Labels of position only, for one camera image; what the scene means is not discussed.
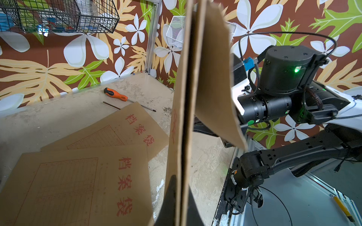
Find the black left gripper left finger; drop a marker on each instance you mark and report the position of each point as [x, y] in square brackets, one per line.
[167, 213]

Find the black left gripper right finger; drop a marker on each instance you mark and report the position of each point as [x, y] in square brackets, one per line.
[193, 216]

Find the kraft file bag with string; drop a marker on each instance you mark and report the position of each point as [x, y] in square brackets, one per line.
[203, 91]

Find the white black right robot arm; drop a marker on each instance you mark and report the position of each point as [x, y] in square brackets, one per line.
[279, 83]

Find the kraft file bag right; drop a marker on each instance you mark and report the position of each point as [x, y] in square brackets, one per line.
[131, 125]

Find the kraft file bag middle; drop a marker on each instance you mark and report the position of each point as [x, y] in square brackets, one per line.
[107, 186]

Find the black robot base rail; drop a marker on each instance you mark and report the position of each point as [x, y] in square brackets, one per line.
[248, 172]

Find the white wire basket right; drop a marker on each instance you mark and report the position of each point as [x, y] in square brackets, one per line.
[175, 31]

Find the orange handled screwdriver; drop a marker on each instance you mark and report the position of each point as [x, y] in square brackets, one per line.
[114, 94]

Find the black wire basket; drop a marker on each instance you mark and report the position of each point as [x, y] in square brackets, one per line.
[62, 16]

